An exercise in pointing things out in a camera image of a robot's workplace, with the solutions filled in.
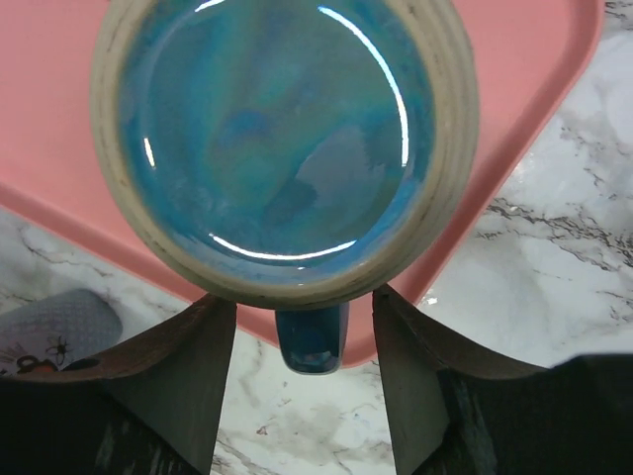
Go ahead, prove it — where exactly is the blue-bottom beige mug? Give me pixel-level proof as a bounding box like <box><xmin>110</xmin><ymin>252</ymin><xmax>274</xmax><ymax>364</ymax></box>
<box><xmin>90</xmin><ymin>1</ymin><xmax>480</xmax><ymax>375</ymax></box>

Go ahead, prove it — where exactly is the small grey-purple mug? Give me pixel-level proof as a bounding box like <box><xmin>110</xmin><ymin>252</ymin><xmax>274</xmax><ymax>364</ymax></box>
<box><xmin>1</xmin><ymin>289</ymin><xmax>123</xmax><ymax>376</ymax></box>

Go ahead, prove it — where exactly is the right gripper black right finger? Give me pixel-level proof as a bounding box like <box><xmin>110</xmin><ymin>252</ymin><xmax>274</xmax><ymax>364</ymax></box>
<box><xmin>371</xmin><ymin>286</ymin><xmax>550</xmax><ymax>475</ymax></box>

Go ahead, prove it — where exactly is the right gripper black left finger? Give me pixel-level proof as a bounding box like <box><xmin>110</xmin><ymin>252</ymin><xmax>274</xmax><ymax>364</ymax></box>
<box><xmin>63</xmin><ymin>292</ymin><xmax>238</xmax><ymax>475</ymax></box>

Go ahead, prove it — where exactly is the pink plastic tray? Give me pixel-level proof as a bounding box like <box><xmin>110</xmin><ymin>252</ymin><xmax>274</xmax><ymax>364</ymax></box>
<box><xmin>0</xmin><ymin>0</ymin><xmax>607</xmax><ymax>370</ymax></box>

